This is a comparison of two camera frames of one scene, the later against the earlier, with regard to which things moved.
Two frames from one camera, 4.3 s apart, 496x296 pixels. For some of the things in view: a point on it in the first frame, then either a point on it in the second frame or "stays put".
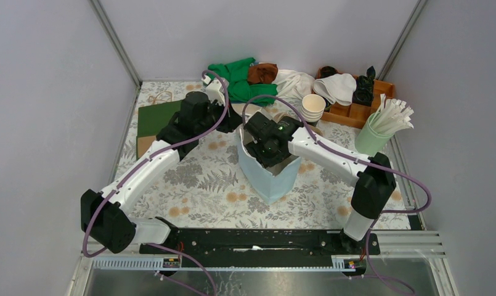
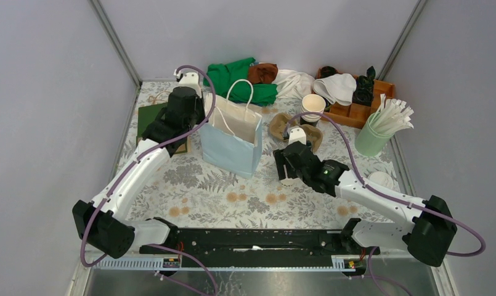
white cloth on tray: (337, 88) stays put
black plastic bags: (363, 95) stays put
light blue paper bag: (268, 183) -> (231, 142)
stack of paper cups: (312, 106) stays put
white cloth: (292, 86) stays put
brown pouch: (262, 73) stays put
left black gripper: (231, 121) -> (200, 103)
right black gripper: (254, 148) -> (280, 160)
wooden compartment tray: (358, 116) stays put
